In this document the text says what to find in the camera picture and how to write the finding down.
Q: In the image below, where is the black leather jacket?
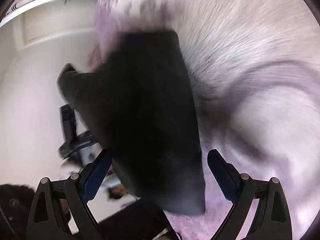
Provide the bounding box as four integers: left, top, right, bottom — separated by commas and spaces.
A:
57, 30, 206, 216

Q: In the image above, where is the floral purple bed blanket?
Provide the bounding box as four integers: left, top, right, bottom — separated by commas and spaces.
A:
96, 0, 319, 239

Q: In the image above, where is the white sliding wardrobe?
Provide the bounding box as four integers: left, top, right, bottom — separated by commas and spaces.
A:
1, 0, 98, 52

